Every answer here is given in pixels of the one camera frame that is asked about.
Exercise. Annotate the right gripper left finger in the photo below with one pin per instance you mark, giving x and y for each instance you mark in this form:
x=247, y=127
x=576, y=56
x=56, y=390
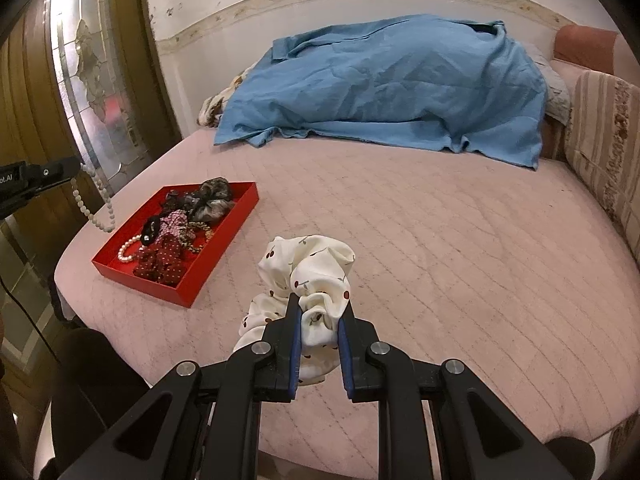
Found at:
x=202, y=422

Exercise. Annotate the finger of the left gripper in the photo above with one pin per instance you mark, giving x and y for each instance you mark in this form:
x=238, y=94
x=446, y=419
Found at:
x=40, y=178

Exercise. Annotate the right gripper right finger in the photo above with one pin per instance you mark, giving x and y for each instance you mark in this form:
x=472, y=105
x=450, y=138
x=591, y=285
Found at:
x=436, y=420

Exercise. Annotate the reddish headboard cushion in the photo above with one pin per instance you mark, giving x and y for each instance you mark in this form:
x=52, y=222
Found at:
x=597, y=49

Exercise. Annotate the grey pillow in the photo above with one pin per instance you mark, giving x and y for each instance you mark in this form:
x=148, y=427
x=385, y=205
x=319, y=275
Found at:
x=558, y=97

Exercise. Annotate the red tray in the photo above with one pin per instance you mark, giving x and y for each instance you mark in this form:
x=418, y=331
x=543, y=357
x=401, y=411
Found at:
x=196, y=267

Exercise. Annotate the blue blanket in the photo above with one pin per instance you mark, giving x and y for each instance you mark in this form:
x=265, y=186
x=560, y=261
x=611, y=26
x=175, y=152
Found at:
x=417, y=81

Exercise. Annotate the white cherry print scrunchie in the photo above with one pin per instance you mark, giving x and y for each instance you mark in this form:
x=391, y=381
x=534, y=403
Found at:
x=315, y=269

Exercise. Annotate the dark red dotted scrunchie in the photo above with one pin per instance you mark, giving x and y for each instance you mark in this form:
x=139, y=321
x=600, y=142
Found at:
x=161, y=262

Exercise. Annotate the black grey organza scrunchie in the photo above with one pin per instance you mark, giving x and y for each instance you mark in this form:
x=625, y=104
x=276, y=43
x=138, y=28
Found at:
x=210, y=202

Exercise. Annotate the striped floral pillow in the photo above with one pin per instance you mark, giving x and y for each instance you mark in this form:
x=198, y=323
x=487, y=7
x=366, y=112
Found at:
x=602, y=146

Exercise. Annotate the wooden glass door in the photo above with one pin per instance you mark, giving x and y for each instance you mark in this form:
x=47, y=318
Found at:
x=82, y=77

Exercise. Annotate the red plaid scrunchie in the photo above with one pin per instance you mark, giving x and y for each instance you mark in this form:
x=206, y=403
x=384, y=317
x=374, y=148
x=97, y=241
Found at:
x=176, y=225

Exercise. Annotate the brown white patterned blanket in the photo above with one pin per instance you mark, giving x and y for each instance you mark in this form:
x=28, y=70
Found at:
x=213, y=107

